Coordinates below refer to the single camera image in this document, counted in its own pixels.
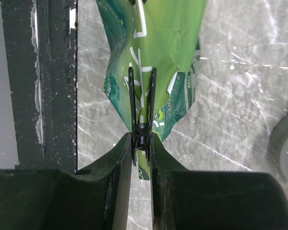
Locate green litter bag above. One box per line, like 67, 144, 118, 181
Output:
96, 0, 208, 182

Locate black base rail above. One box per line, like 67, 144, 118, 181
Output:
0, 0, 78, 173

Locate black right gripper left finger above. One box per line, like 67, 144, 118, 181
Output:
0, 133, 132, 230

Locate black T-shaped bracket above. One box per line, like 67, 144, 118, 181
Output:
128, 66, 158, 166

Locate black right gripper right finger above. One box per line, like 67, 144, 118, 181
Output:
150, 134, 288, 230

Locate dark grey litter box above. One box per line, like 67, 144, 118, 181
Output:
268, 103, 288, 187

